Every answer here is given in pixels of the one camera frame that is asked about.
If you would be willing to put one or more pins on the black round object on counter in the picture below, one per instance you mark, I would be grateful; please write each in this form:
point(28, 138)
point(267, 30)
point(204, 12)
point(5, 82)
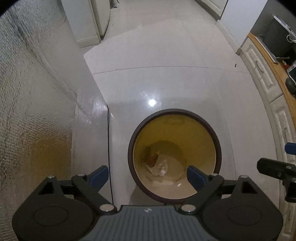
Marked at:
point(291, 86)

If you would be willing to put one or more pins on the white refrigerator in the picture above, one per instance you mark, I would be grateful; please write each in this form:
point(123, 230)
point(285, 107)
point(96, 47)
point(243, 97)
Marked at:
point(100, 11)

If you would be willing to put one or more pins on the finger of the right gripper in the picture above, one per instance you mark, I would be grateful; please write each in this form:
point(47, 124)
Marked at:
point(290, 147)

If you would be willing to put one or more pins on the wooden countertop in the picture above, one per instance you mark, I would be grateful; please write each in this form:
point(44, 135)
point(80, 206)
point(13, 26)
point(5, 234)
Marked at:
point(280, 74)

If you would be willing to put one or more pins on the crumpled paper trash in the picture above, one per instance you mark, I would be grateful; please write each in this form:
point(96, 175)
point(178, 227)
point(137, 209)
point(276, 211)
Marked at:
point(154, 163)

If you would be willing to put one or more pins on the silver insulated panel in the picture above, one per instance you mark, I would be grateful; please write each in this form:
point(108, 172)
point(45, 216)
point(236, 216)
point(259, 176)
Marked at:
point(53, 116)

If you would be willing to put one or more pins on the round brown trash bin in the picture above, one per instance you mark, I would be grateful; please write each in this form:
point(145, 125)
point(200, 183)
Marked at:
point(184, 139)

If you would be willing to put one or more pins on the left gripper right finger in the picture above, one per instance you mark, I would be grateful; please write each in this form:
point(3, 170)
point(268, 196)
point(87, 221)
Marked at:
point(208, 189)

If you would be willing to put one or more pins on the white drawer cabinet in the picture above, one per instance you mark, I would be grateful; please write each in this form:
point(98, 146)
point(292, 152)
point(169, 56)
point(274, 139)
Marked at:
point(280, 119)

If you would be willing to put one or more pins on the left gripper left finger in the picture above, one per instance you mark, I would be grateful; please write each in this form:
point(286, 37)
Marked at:
point(87, 188)

